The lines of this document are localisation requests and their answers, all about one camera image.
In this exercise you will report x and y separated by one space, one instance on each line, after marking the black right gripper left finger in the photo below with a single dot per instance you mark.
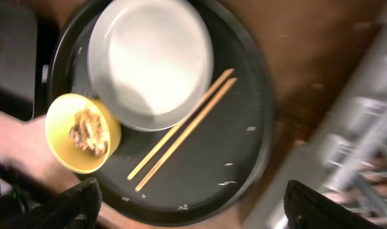
77 207

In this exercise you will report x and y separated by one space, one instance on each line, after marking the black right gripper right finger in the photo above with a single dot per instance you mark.
306 208

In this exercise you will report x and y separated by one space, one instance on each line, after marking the yellow bowl with food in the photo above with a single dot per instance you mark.
82 133

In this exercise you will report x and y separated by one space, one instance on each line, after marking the grey dishwasher rack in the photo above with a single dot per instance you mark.
346 158

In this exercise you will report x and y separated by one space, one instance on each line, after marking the round black tray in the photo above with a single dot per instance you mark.
220 160

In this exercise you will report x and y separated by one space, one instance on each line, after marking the wooden chopstick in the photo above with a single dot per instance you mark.
203 113
217 83

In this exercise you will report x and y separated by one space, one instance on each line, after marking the white plate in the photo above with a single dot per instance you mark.
150 61

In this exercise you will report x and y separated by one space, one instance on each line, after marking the rectangular black tray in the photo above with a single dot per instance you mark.
27 42

